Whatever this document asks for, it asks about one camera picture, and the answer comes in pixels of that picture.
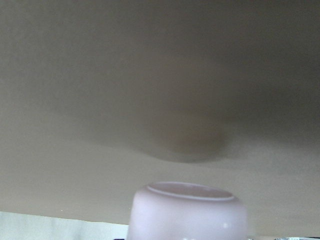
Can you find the pink cup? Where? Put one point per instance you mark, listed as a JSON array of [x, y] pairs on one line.
[[168, 210]]

